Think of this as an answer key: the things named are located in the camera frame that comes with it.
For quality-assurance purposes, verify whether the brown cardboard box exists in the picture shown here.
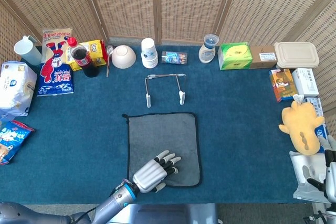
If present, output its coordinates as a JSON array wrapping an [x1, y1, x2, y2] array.
[[249, 45, 278, 69]]

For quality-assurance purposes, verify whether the white and blue box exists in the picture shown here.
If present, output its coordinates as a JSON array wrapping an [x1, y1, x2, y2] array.
[[303, 97, 325, 119]]

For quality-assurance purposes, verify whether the metal spoon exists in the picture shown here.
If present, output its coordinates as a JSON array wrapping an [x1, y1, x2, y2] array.
[[106, 44, 115, 78]]

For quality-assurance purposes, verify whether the green tissue box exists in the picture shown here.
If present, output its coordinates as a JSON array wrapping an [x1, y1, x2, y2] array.
[[217, 41, 253, 71]]

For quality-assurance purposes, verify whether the cream bottle blue cap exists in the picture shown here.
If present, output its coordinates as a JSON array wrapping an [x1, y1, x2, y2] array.
[[198, 34, 219, 64]]

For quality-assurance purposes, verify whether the white metal rack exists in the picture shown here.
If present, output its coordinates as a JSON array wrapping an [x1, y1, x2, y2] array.
[[145, 73, 187, 109]]

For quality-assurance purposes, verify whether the white plastic jug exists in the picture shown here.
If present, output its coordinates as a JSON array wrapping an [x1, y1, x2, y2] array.
[[13, 35, 43, 66]]

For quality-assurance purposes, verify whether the bamboo folding screen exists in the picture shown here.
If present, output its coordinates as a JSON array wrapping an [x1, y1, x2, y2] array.
[[0, 0, 336, 120]]

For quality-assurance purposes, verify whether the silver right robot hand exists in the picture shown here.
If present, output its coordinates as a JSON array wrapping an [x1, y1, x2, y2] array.
[[302, 135, 336, 208]]

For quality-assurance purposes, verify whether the cola bottle red label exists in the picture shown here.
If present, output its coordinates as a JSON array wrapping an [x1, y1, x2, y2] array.
[[67, 37, 100, 78]]

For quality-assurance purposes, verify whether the clear biscuit tube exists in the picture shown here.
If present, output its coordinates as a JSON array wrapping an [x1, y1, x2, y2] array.
[[161, 51, 188, 65]]

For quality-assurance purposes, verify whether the blue snack bag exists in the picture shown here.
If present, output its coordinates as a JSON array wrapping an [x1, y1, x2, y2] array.
[[0, 120, 35, 166]]

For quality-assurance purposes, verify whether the white plastic bag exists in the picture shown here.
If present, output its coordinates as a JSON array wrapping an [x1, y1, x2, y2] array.
[[289, 150, 332, 204]]

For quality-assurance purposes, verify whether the grey and blue cloth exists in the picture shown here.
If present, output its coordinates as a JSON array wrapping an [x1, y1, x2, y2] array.
[[121, 112, 203, 188]]

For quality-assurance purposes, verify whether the orange carton box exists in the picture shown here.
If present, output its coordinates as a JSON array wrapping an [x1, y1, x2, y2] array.
[[268, 68, 299, 103]]

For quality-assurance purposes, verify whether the beige lidded food container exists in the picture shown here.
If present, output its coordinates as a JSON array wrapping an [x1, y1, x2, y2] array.
[[274, 41, 320, 69]]

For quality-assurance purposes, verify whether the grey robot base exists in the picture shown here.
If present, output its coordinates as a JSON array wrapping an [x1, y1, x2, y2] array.
[[86, 202, 218, 224]]

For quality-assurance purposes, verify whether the blue carpet table cover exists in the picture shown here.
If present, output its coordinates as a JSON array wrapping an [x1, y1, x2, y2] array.
[[0, 45, 320, 205]]

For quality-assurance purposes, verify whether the stack of paper cups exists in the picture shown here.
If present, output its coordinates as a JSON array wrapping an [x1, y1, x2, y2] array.
[[141, 37, 159, 69]]

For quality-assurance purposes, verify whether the yellow Lipo biscuit pack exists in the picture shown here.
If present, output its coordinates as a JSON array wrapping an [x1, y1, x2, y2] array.
[[65, 39, 109, 71]]

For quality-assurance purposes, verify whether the red white blue food bag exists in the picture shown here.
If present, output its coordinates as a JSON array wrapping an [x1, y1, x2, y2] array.
[[36, 27, 75, 97]]

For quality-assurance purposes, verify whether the yellow plush toy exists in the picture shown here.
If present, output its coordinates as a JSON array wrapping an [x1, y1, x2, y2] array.
[[278, 100, 326, 156]]

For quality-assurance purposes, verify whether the cream bowl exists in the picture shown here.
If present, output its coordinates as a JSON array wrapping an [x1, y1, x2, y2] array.
[[111, 45, 137, 69]]

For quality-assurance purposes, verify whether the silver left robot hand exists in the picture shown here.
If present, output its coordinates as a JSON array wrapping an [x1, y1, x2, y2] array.
[[132, 150, 182, 193]]

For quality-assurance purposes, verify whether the white box with barcode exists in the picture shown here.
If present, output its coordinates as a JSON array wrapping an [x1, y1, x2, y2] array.
[[291, 68, 320, 98]]

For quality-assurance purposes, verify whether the large white flour bag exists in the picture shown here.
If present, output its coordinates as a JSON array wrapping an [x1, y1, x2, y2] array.
[[0, 60, 38, 122]]

